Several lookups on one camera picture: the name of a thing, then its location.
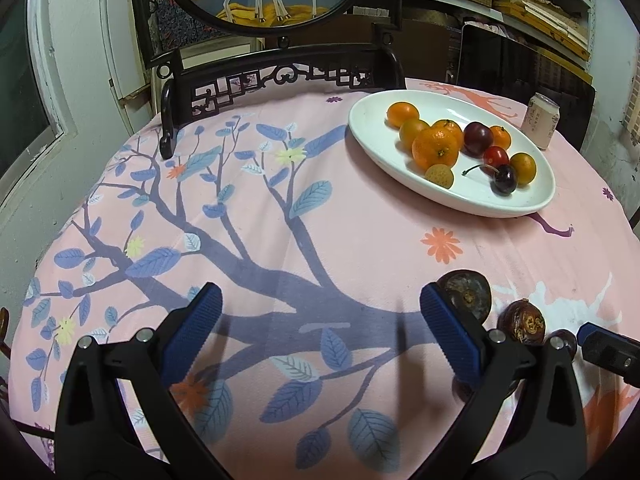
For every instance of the pale drink can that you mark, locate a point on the pale drink can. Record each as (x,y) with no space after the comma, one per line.
(539,121)

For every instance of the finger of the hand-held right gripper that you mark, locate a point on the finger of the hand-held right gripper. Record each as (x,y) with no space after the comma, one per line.
(607,352)

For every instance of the large smooth orange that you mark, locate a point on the large smooth orange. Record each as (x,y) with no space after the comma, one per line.
(412,132)

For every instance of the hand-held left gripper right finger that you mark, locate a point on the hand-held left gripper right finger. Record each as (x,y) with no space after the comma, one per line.
(450,332)

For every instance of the pink tree-print tablecloth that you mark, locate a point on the pink tree-print tablecloth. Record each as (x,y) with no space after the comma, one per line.
(300,240)

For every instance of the blue patterned framed picture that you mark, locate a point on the blue patterned framed picture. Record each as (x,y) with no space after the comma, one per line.
(185,25)

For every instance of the red cherry tomato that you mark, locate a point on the red cherry tomato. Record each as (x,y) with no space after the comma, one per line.
(495,156)

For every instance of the tan longan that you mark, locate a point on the tan longan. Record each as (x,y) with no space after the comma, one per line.
(439,176)

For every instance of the large textured tangerine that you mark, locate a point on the large textured tangerine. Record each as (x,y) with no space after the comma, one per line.
(435,150)

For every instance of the white oval plate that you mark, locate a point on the white oval plate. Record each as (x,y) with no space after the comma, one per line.
(380,125)

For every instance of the window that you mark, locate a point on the window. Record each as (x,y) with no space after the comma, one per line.
(20,100)

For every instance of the dark cherry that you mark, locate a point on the dark cherry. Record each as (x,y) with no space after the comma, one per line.
(504,180)

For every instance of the smooth round orange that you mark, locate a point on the smooth round orange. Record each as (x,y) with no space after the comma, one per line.
(402,114)

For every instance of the yellow-orange round fruit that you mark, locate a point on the yellow-orange round fruit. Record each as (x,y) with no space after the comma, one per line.
(522,167)

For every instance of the dark brown water chestnut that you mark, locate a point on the dark brown water chestnut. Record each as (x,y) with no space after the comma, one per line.
(565,342)
(467,290)
(460,390)
(522,322)

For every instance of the black carved wooden chair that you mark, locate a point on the black carved wooden chair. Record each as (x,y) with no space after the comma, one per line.
(280,62)

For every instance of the dark purple plum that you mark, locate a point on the dark purple plum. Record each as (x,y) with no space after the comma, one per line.
(477,138)

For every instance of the black panel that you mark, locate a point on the black panel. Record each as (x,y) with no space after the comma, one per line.
(515,65)

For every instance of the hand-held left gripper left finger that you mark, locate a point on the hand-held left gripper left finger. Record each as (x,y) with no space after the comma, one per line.
(192,330)

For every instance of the brown wooden hook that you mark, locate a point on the brown wooden hook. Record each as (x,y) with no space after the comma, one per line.
(4,330)

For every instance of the small tangerine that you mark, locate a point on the small tangerine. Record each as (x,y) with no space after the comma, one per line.
(500,135)
(452,127)

